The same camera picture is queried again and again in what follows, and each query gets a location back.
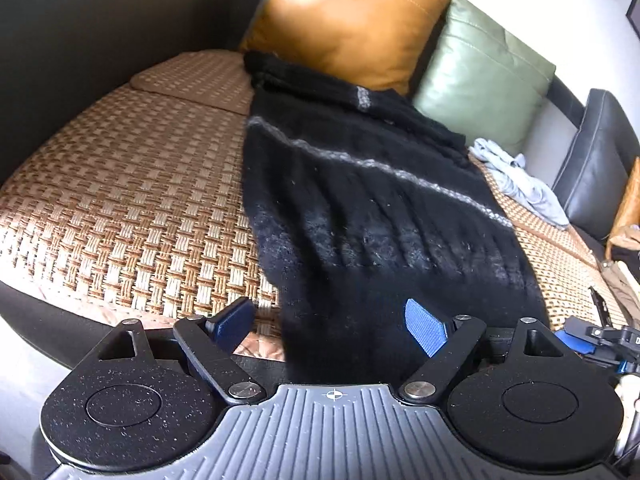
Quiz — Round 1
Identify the beige garment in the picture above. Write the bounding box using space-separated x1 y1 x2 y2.
600 257 640 321

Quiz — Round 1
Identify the woven rattan sofa mat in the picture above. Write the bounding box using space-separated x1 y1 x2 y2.
0 49 631 356

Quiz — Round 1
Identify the brown bag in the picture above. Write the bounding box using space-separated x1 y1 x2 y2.
606 157 640 261

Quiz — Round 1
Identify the green leather cushion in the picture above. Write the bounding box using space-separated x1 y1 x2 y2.
412 0 557 148

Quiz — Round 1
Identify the orange leather cushion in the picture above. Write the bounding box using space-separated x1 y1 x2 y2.
239 0 453 97

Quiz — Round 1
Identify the dark sofa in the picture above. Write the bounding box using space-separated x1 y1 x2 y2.
0 0 586 411

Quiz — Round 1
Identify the dark grey leather cushion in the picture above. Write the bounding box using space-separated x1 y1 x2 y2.
552 89 640 241

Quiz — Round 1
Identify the light grey cloth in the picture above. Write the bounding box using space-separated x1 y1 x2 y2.
467 137 571 228

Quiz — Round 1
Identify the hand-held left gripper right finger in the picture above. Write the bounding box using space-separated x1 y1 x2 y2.
399 299 557 405

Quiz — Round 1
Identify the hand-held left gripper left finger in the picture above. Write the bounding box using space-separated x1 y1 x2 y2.
97 296 266 407

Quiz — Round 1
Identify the black knit sweater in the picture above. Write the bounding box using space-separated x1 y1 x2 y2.
240 51 553 396

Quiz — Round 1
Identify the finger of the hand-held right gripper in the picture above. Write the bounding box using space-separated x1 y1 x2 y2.
565 316 623 358

